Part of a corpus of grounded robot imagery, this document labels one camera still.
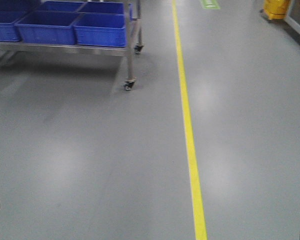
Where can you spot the green floor safety sign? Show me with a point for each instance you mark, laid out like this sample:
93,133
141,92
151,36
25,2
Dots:
210,4

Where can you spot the blue cart bin back-right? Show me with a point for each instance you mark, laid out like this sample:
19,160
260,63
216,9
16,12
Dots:
116,8

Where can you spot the blue cart bin middle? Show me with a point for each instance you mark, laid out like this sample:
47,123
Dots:
48,27

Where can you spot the blue cart bin far-left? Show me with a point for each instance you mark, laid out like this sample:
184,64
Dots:
8,31

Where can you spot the yellow mop bucket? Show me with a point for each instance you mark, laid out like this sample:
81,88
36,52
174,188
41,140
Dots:
275,9

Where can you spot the blue cart bin right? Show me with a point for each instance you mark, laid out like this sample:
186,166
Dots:
98,29

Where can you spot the blue cart bin back-left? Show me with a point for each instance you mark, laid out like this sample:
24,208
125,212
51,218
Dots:
60,6

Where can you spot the steel cart with casters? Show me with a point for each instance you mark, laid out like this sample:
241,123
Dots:
134,43

